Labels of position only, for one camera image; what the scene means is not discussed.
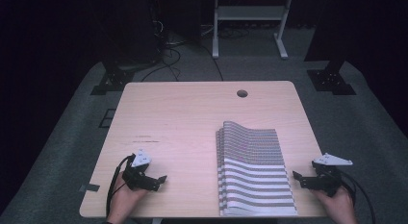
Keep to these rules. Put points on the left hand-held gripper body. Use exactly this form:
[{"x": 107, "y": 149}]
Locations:
[{"x": 138, "y": 179}]

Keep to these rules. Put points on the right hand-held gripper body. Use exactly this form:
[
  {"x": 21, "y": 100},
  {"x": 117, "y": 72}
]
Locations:
[{"x": 327, "y": 180}]

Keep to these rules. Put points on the single grey white striped towel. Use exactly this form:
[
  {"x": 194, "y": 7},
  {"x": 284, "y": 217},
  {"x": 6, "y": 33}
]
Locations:
[{"x": 256, "y": 172}]

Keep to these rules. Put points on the stack of striped towels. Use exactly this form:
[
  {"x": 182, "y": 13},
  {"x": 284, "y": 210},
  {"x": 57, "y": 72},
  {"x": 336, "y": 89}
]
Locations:
[{"x": 219, "y": 185}]

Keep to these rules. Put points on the person's left hand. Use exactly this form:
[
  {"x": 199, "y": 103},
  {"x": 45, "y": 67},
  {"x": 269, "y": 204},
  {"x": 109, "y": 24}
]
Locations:
[{"x": 123, "y": 204}]

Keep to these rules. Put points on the person's right hand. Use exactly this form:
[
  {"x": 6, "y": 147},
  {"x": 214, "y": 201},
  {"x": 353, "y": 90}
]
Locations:
[{"x": 341, "y": 208}]

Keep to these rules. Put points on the grey tape strip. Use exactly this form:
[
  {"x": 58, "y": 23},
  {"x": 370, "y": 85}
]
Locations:
[{"x": 90, "y": 187}]

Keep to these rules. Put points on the black stand base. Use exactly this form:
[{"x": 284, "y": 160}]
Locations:
[
  {"x": 112, "y": 79},
  {"x": 330, "y": 80}
]

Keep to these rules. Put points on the white metal stand frame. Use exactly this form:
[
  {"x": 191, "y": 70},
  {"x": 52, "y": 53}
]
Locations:
[{"x": 250, "y": 13}]

